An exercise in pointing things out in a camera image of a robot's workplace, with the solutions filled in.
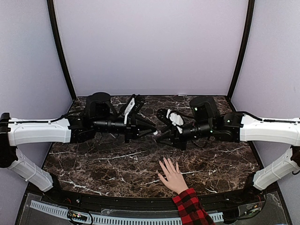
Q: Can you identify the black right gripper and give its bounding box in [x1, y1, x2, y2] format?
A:
[155, 120, 214, 151]

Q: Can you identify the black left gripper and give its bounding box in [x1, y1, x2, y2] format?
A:
[93, 115, 157, 144]

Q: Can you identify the purple nail polish bottle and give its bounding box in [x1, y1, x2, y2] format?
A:
[153, 131, 161, 136]

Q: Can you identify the red plaid sleeve forearm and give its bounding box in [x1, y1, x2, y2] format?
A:
[172, 188, 215, 225]

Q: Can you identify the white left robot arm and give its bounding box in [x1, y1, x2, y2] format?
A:
[0, 92, 157, 204]

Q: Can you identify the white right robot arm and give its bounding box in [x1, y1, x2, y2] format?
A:
[157, 97, 300, 203]

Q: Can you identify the person's bare hand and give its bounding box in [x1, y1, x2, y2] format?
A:
[157, 157, 188, 195]

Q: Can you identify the small green circuit board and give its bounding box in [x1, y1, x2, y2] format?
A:
[67, 210, 91, 224]

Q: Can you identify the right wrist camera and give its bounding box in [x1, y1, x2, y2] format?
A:
[156, 108, 185, 134]

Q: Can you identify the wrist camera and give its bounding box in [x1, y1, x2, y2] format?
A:
[156, 108, 185, 134]
[122, 94, 145, 125]

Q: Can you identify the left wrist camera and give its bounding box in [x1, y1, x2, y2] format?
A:
[122, 94, 145, 125]

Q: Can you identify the grey slotted cable duct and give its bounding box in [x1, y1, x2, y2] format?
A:
[30, 200, 225, 225]

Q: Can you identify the black right frame post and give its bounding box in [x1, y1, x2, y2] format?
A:
[227, 0, 255, 100]

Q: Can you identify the black frame post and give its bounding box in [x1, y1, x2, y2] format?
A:
[227, 0, 255, 100]
[47, 0, 77, 101]

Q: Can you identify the black left frame post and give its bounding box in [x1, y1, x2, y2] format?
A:
[47, 0, 77, 101]

